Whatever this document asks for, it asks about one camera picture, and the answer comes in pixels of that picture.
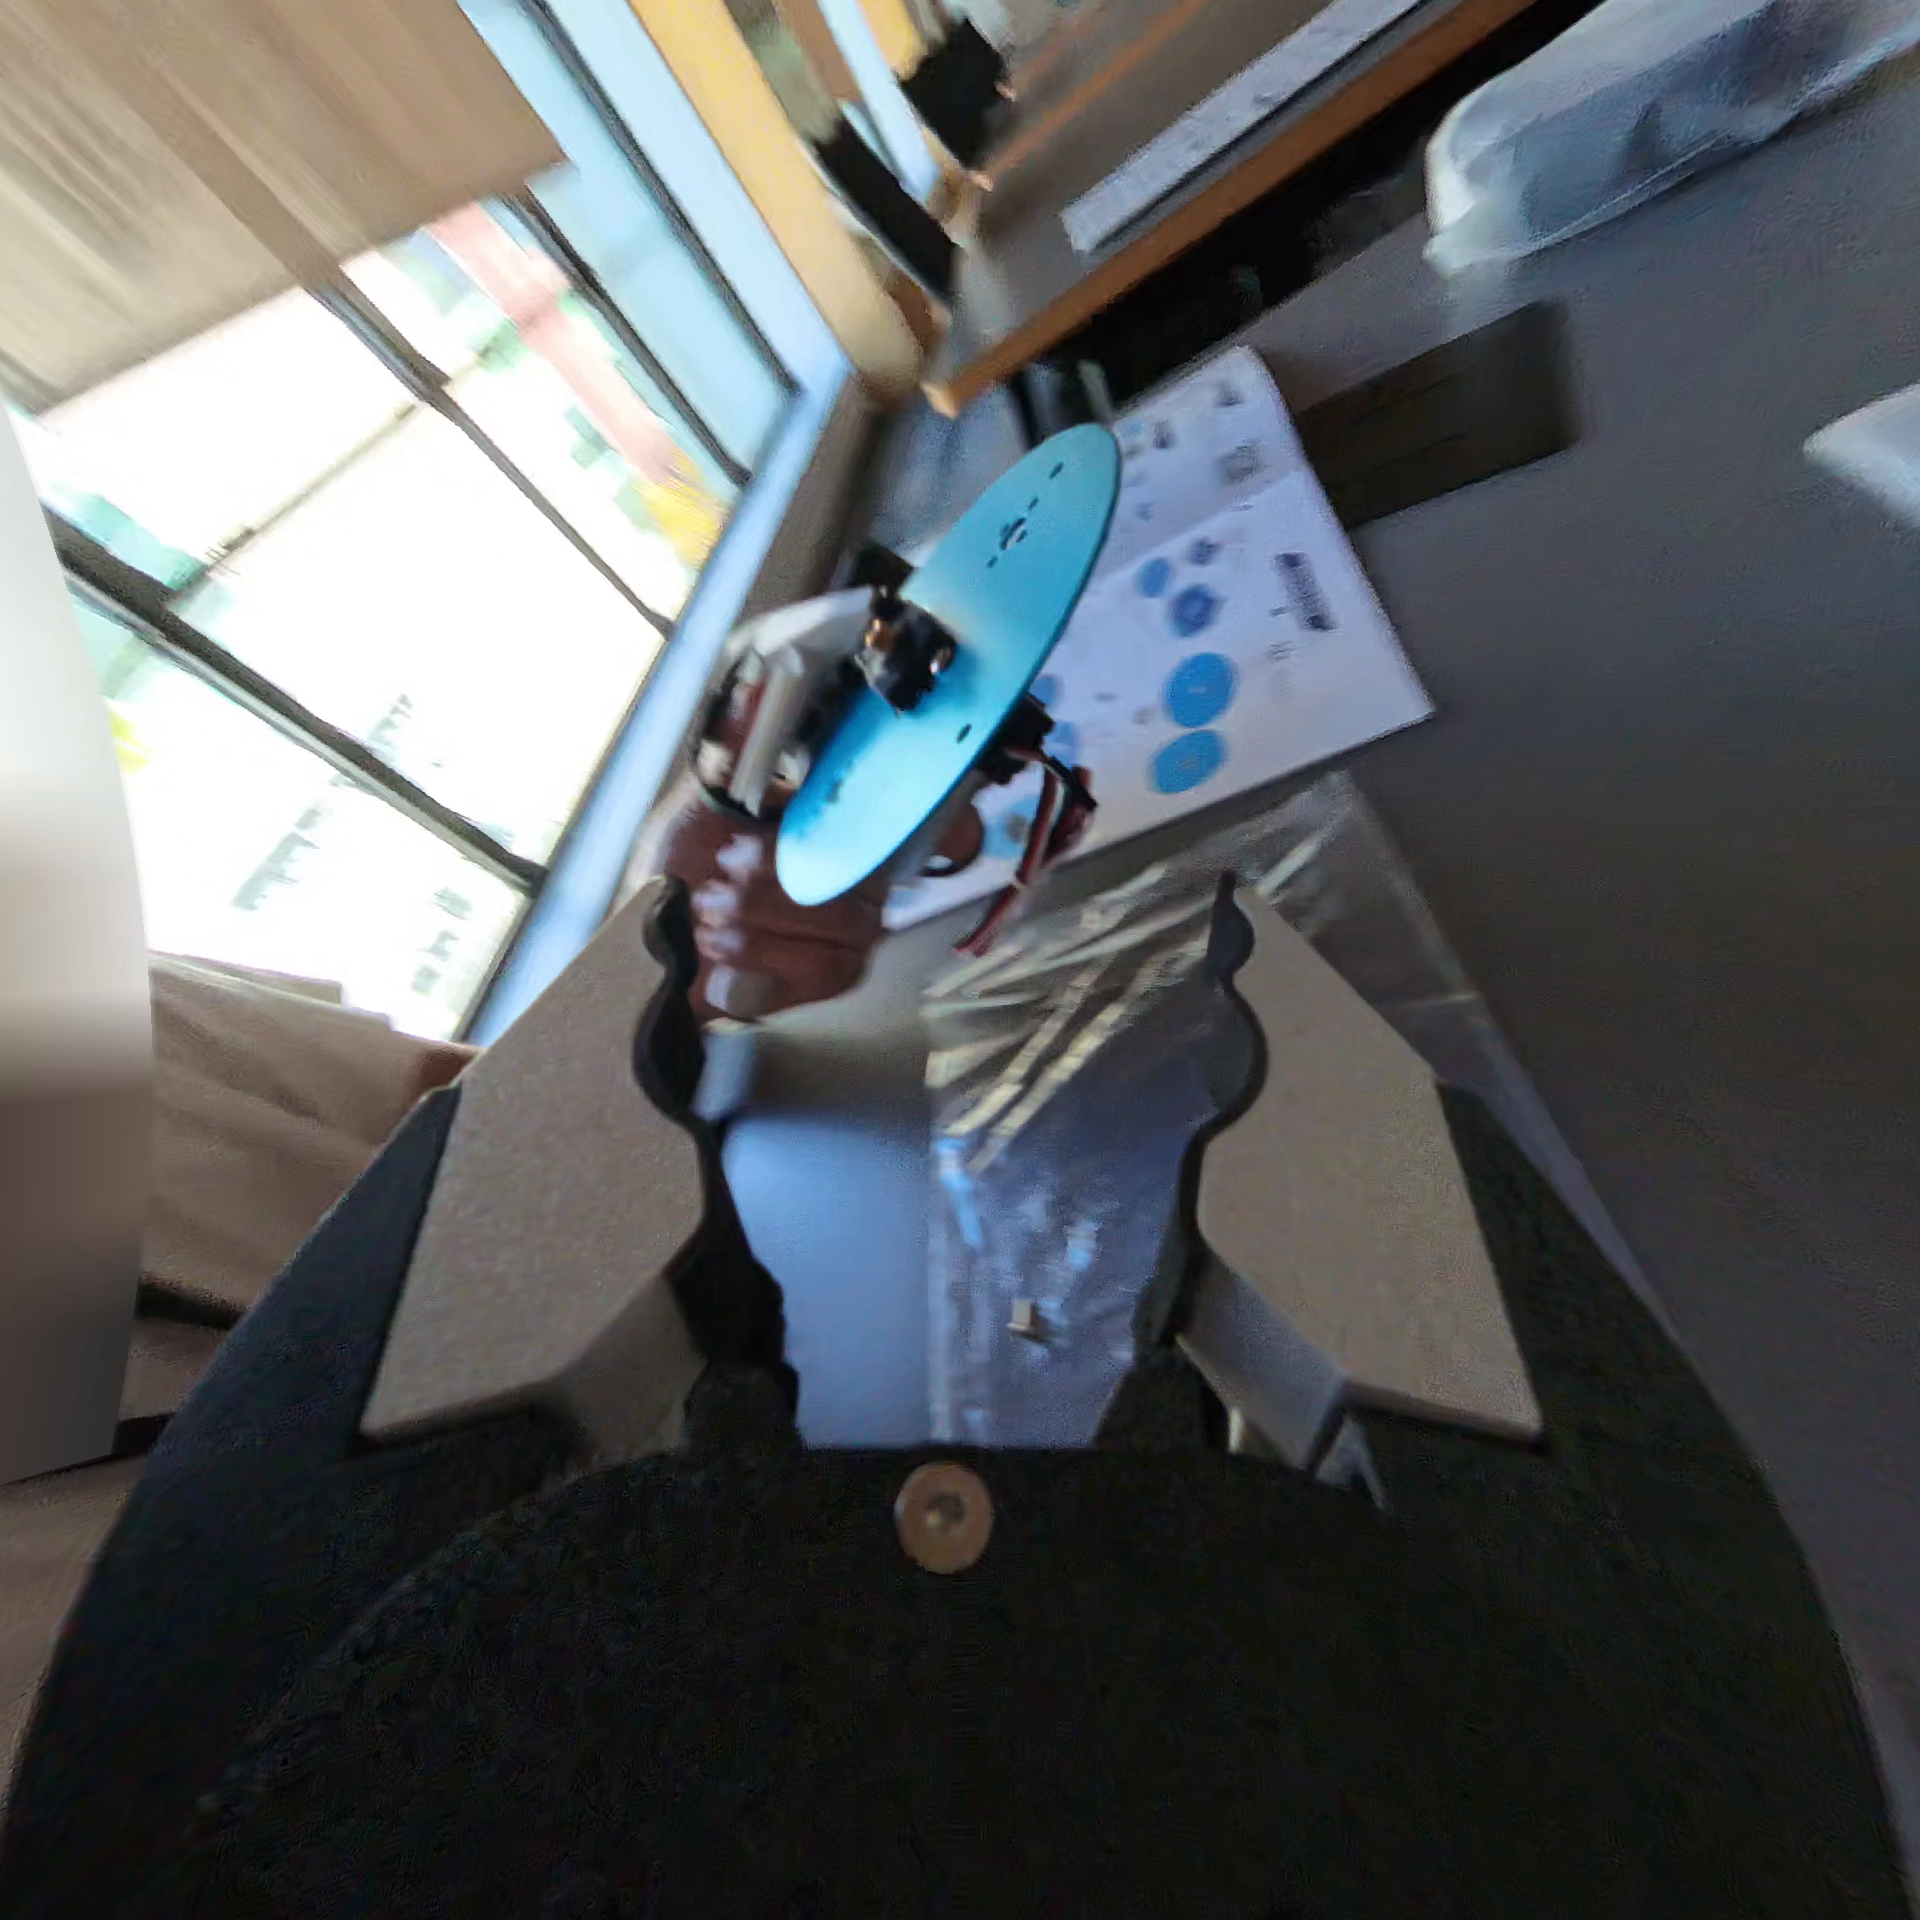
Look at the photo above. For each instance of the clear plastic bag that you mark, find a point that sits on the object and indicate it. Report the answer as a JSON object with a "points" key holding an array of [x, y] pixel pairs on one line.
{"points": [[1077, 1079]]}

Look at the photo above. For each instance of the wooden top table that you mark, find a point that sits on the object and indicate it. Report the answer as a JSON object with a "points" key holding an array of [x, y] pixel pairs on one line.
{"points": [[1140, 287]]}

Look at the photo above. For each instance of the white instruction sheet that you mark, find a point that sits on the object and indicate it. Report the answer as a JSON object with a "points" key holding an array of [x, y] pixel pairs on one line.
{"points": [[1273, 646]]}

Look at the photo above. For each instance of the dark grey desk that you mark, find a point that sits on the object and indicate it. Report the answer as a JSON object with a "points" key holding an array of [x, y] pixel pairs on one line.
{"points": [[1678, 826]]}

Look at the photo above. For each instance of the white foam sheet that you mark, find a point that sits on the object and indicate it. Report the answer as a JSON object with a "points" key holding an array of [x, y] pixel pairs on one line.
{"points": [[1874, 451]]}

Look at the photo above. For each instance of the white plastic bag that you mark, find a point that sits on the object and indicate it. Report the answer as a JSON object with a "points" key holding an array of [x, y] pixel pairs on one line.
{"points": [[1651, 120]]}

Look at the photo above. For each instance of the black flat metal plate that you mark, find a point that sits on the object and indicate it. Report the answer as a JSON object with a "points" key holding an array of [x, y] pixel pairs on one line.
{"points": [[1440, 413]]}

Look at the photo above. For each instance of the beige window blinds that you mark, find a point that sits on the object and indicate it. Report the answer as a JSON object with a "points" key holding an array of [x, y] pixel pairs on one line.
{"points": [[224, 150]]}

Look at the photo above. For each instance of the large glass window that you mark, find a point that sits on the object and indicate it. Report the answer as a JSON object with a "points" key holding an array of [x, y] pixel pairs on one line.
{"points": [[375, 630]]}

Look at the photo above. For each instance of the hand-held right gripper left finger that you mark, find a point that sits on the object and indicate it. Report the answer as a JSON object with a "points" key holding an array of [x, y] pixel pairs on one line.
{"points": [[555, 1201]]}

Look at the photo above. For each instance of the person's left hand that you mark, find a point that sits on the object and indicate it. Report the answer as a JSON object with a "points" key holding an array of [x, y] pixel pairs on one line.
{"points": [[766, 937]]}

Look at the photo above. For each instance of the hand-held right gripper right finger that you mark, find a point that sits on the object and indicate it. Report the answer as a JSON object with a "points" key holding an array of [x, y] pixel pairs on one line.
{"points": [[1350, 1201]]}

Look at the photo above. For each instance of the paper sheet on far table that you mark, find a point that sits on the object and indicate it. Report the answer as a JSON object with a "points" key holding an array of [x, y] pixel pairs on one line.
{"points": [[1245, 120]]}

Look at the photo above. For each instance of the blue round metal plate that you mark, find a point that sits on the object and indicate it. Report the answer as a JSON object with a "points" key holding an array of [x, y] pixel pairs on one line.
{"points": [[1021, 572]]}

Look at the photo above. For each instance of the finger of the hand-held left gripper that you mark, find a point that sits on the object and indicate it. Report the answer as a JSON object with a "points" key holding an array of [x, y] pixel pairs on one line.
{"points": [[808, 634]]}

